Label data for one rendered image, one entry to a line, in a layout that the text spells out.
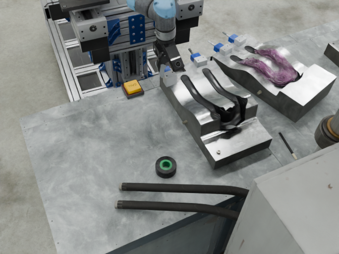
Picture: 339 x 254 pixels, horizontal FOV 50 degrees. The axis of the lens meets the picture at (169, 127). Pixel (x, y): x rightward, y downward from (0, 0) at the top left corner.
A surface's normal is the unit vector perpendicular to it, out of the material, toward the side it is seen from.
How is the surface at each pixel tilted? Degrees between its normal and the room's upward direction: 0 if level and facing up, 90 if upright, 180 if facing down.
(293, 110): 90
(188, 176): 0
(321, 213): 0
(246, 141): 0
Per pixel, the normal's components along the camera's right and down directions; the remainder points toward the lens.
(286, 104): -0.73, 0.52
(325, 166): 0.03, -0.62
